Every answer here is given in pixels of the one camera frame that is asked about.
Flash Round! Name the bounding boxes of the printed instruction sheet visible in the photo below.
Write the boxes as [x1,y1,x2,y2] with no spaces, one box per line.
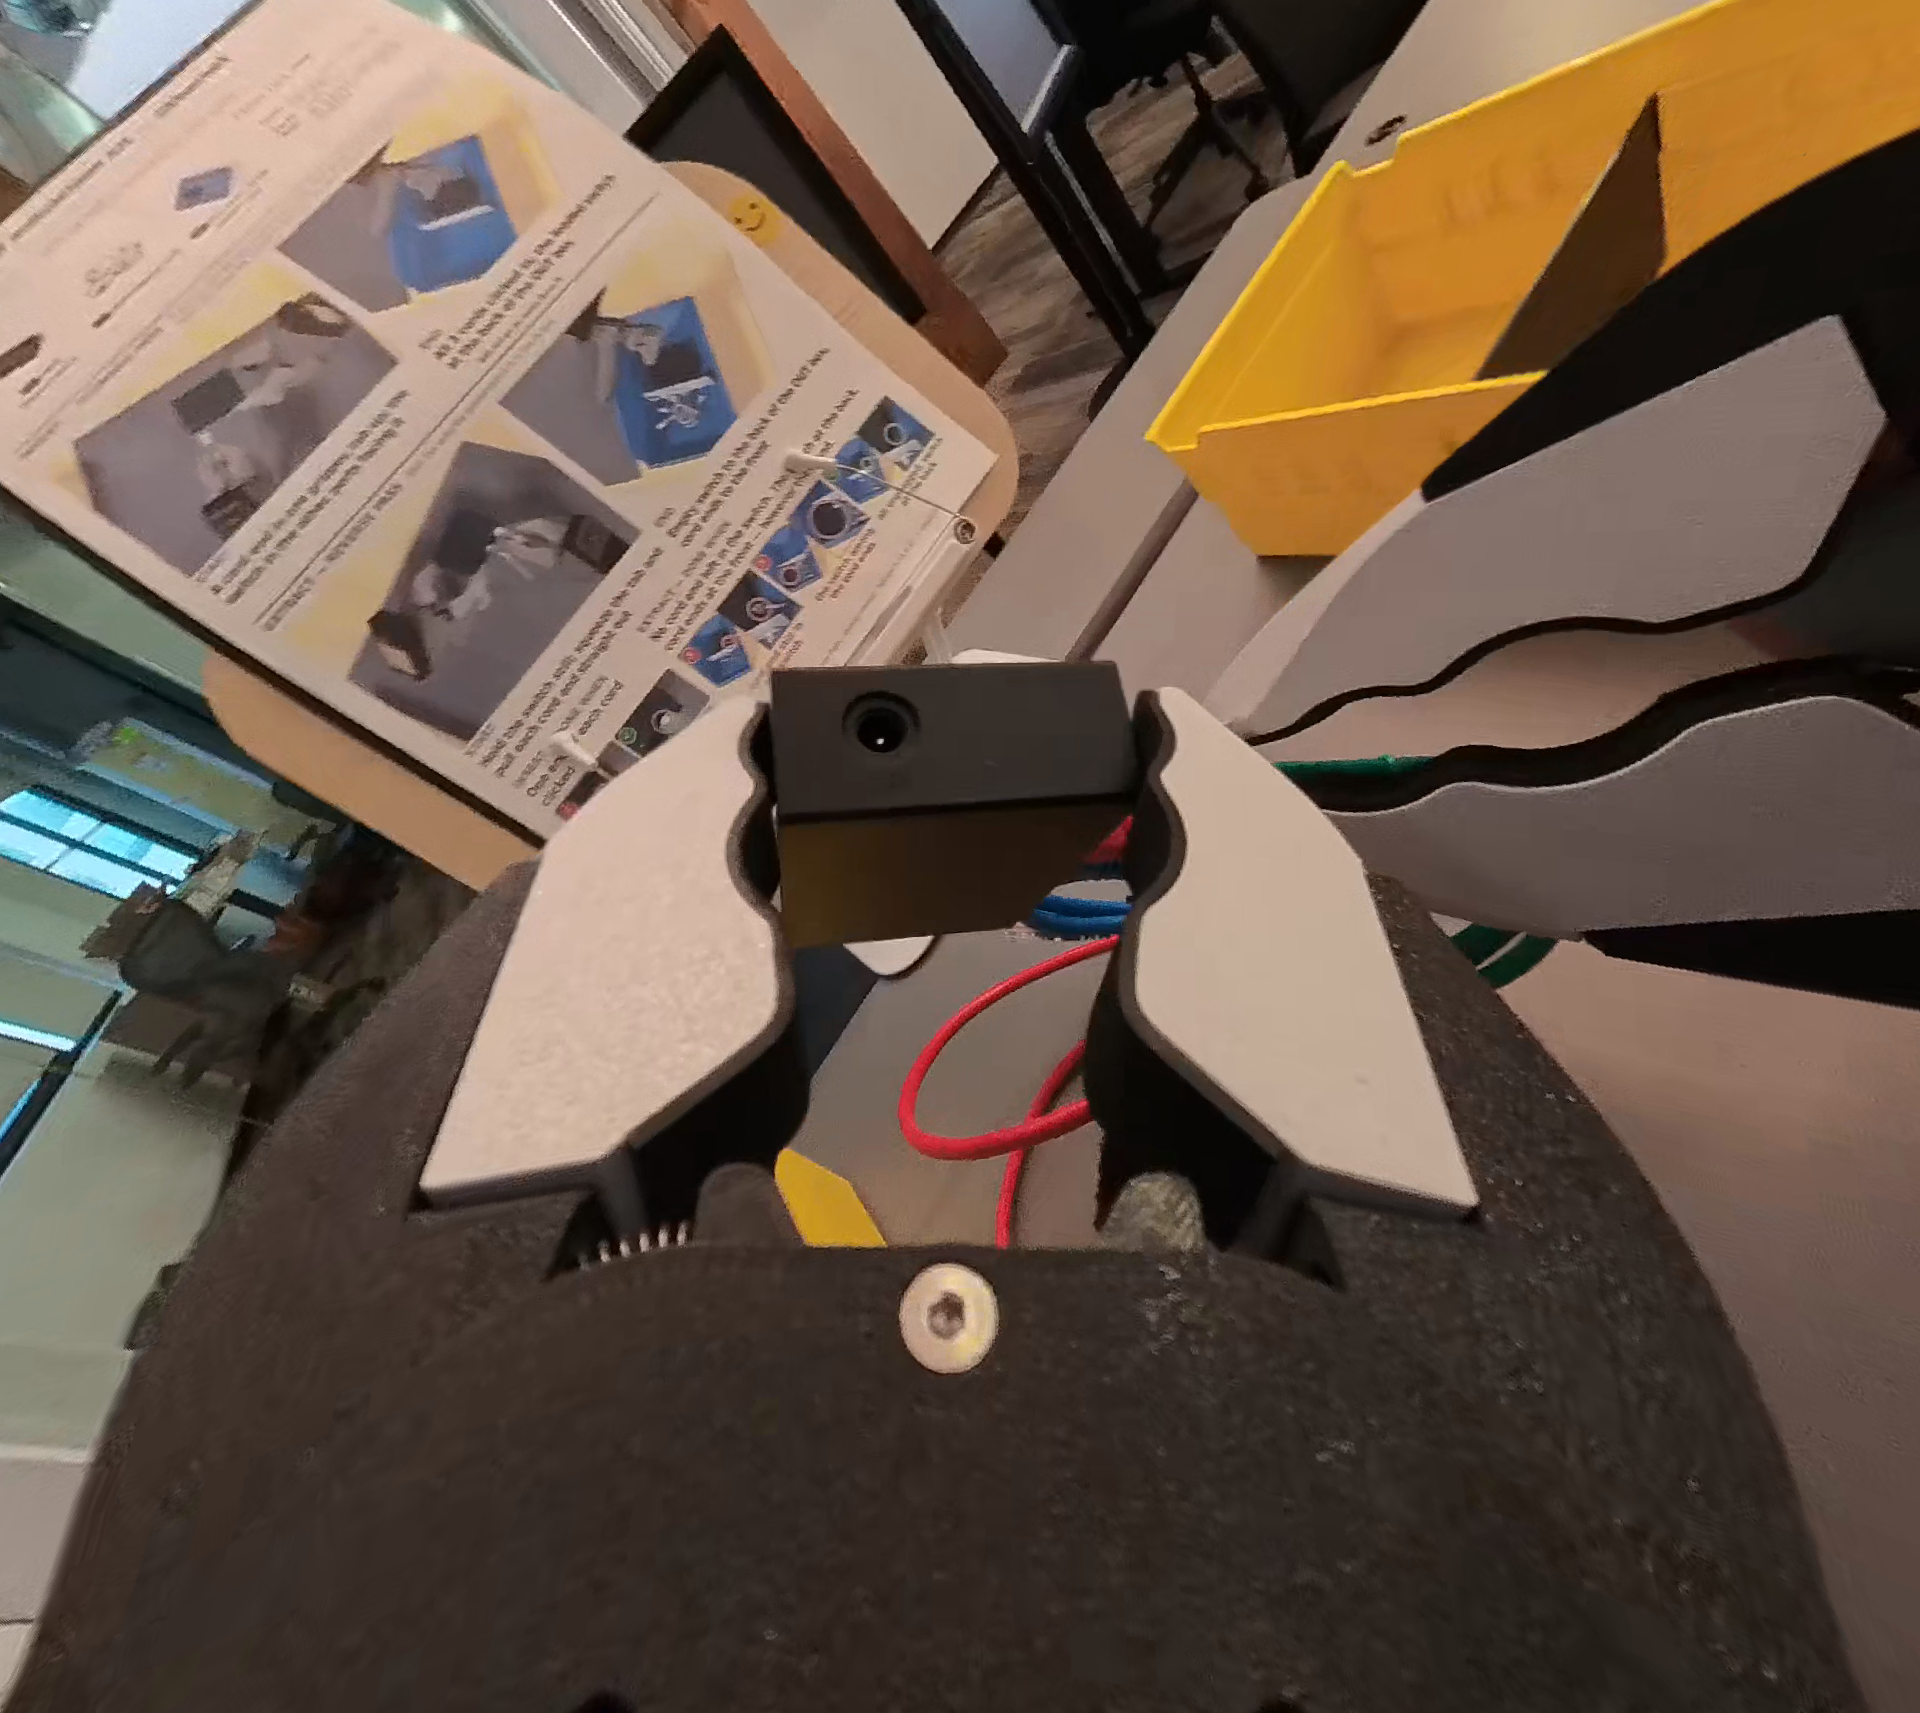
[0,0,1010,807]

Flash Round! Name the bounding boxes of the white sign base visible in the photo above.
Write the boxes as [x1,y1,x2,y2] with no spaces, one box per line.
[822,925,941,982]

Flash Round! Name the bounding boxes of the red ethernet cable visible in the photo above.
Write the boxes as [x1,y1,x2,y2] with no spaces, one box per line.
[898,815,1142,1166]

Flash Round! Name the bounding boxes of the blue ethernet cable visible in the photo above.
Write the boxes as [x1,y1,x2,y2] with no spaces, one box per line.
[1030,881,1140,946]

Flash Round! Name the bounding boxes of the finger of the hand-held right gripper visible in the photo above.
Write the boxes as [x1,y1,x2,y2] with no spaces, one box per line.
[1209,318,1898,747]
[1313,682,1920,940]

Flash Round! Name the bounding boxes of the black ethernet port box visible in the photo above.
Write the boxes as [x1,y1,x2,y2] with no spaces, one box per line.
[743,655,1176,952]

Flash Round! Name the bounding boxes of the green ethernet cable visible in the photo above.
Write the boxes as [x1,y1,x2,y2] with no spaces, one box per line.
[1272,745,1568,999]

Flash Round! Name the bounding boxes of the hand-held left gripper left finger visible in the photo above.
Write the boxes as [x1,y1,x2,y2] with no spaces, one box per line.
[420,695,806,1210]

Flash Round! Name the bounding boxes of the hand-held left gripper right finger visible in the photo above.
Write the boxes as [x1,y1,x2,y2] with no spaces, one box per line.
[1085,689,1488,1221]

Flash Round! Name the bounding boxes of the yellow plastic bin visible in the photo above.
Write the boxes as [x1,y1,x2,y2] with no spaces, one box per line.
[1146,0,1920,562]
[772,1147,894,1253]

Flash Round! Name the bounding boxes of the computer monitor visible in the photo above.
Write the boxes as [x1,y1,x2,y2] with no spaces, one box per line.
[622,23,930,333]

